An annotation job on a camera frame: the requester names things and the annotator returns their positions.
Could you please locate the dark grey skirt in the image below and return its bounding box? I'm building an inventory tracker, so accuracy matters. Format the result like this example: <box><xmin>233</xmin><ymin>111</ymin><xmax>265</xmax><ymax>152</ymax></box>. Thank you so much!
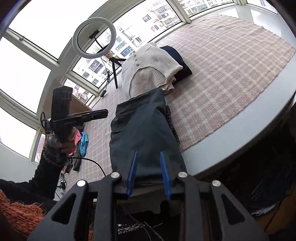
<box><xmin>109</xmin><ymin>88</ymin><xmax>187</xmax><ymax>187</ymax></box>

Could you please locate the person left hand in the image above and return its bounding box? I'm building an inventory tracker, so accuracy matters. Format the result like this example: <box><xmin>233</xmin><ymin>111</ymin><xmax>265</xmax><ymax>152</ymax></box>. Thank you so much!
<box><xmin>61</xmin><ymin>127</ymin><xmax>77</xmax><ymax>156</ymax></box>

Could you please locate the pink garment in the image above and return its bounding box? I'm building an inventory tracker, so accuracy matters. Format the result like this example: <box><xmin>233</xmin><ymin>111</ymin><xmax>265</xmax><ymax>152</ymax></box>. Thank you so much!
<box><xmin>69</xmin><ymin>130</ymin><xmax>81</xmax><ymax>156</ymax></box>

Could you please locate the brown wooden board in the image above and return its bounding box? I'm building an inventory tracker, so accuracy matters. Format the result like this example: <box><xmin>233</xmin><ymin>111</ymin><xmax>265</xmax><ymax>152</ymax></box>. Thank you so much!
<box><xmin>43</xmin><ymin>79</ymin><xmax>92</xmax><ymax>121</ymax></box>

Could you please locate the blue elastic garment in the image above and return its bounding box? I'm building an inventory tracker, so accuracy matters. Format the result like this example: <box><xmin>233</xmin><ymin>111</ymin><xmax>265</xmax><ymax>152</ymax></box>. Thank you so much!
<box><xmin>79</xmin><ymin>132</ymin><xmax>89</xmax><ymax>157</ymax></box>

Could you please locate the dark grey printed t-shirt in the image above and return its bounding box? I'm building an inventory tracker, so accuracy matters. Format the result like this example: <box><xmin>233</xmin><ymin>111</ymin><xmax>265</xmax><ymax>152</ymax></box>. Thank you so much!
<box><xmin>65</xmin><ymin>141</ymin><xmax>82</xmax><ymax>174</ymax></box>

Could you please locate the beige knit cardigan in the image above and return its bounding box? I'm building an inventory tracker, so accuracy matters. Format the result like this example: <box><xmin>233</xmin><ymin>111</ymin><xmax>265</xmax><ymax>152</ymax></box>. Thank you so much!
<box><xmin>121</xmin><ymin>42</ymin><xmax>182</xmax><ymax>100</ymax></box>

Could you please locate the navy folded garment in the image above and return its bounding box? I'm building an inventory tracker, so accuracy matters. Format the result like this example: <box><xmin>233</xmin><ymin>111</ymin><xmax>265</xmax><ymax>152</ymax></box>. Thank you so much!
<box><xmin>161</xmin><ymin>45</ymin><xmax>192</xmax><ymax>86</ymax></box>

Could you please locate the pink plaid tablecloth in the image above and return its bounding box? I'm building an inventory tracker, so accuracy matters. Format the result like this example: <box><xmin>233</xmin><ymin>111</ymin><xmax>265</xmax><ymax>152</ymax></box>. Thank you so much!
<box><xmin>59</xmin><ymin>14</ymin><xmax>296</xmax><ymax>193</ymax></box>

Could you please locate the white ring light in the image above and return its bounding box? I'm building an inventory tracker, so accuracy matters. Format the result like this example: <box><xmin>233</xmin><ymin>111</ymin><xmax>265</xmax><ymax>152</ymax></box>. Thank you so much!
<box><xmin>72</xmin><ymin>16</ymin><xmax>117</xmax><ymax>59</ymax></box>

